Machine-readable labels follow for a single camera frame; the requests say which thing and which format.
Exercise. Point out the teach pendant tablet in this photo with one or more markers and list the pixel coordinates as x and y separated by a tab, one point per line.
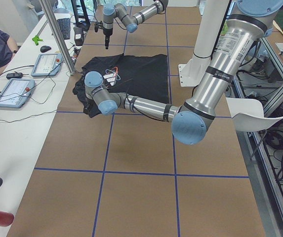
16	92
47	65

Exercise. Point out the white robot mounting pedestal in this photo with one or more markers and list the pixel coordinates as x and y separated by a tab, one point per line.
213	17

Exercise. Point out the white plastic chair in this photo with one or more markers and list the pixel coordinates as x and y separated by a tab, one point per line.
248	115

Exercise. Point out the green plastic clamp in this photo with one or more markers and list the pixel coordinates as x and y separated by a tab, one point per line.
36	39

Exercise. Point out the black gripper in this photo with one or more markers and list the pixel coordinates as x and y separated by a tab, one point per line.
106	32

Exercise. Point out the far teach pendant tablet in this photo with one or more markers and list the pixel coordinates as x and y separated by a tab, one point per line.
47	65

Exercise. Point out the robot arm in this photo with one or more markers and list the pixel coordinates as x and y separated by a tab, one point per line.
131	22
225	36

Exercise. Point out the black computer mouse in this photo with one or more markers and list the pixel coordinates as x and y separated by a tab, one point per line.
45	48

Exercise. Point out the aluminium frame rack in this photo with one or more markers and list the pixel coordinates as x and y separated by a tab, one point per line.
274	47

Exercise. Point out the aluminium frame post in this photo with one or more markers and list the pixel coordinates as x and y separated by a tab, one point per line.
50	16

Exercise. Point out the black keyboard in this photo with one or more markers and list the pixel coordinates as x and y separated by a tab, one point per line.
65	27

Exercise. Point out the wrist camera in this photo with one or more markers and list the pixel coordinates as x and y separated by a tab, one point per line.
98	26

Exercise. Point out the near teach pendant tablet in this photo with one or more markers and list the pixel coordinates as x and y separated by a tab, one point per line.
16	92

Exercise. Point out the black handheld remote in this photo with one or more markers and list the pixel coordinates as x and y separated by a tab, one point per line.
14	75

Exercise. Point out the black graphic t-shirt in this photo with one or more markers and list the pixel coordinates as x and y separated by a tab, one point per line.
143	76

